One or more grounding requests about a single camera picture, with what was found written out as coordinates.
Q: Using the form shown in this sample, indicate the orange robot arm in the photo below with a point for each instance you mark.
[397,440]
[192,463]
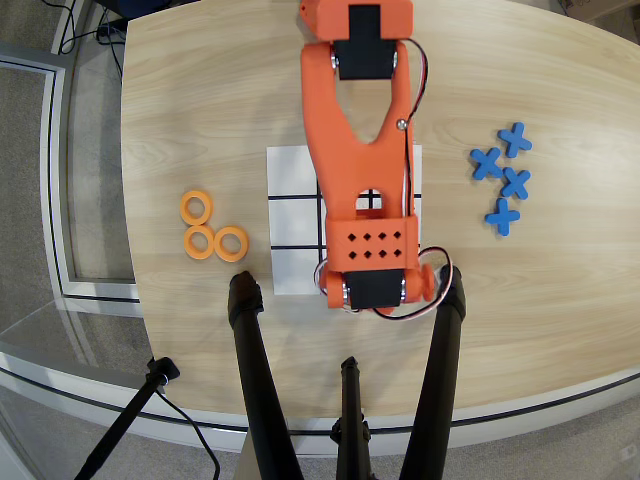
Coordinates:
[360,170]

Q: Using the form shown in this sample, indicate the white tic-tac-toe paper board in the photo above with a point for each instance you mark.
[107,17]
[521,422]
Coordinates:
[292,225]

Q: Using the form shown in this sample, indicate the thick black tripod leg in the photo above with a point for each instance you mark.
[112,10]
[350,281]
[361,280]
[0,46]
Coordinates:
[440,360]
[255,360]

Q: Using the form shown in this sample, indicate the blue foam cross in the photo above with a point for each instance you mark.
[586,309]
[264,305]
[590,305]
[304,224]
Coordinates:
[515,140]
[502,216]
[516,182]
[486,163]

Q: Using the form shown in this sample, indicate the slim black stand pole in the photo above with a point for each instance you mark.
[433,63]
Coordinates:
[127,412]

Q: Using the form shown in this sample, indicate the grey metal floor frame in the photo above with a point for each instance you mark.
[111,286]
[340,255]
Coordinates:
[57,200]

